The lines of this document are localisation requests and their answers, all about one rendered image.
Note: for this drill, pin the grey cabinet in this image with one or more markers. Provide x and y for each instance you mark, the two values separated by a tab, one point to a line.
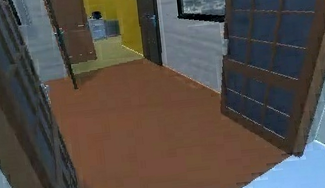
103	28

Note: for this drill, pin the small black round object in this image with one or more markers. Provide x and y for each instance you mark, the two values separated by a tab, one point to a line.
96	15

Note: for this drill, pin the plain brown room door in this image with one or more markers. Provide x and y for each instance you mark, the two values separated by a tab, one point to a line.
74	27

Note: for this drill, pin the brown glass-paned room door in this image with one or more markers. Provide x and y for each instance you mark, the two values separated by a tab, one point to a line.
267	57
11	108

